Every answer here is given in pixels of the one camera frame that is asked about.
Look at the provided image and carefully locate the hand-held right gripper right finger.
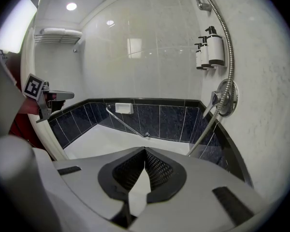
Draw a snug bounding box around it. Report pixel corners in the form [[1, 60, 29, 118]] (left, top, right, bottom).
[[145, 147, 187, 204]]

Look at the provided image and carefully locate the bright rectangular light panel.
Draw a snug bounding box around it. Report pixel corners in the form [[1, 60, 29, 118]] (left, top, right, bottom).
[[0, 0, 38, 54]]

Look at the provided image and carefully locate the towel rack with towels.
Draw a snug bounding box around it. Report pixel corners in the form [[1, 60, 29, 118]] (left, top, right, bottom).
[[33, 27, 83, 45]]

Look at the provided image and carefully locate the chrome shower mixer valve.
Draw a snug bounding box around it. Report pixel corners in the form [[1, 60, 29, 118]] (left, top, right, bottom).
[[202, 78, 239, 118]]

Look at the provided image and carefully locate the white soap dish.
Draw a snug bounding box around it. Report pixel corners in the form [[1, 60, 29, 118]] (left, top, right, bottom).
[[115, 102, 134, 115]]

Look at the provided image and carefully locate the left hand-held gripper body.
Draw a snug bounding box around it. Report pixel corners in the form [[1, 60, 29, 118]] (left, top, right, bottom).
[[23, 73, 54, 123]]

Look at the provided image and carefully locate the metal shower hose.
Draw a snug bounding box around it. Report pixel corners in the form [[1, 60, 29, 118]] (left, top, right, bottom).
[[186, 0, 235, 157]]

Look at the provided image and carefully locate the person's left forearm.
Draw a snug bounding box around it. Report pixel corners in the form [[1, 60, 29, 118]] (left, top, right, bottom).
[[18, 100, 41, 116]]

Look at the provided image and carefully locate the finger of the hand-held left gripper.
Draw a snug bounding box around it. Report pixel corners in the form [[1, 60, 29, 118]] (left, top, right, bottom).
[[49, 99, 66, 112], [48, 90, 75, 101]]

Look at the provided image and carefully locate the white shower curtain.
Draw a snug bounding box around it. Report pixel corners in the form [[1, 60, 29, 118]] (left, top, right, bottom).
[[20, 25, 68, 160]]

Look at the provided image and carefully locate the white bathtub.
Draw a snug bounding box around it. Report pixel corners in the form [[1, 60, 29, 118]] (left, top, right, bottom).
[[62, 123, 191, 160]]

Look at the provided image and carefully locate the chrome grab bar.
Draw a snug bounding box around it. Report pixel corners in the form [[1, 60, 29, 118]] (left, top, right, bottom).
[[105, 104, 150, 139]]

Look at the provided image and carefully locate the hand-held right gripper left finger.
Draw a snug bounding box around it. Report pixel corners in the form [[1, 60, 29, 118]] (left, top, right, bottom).
[[98, 147, 145, 200]]

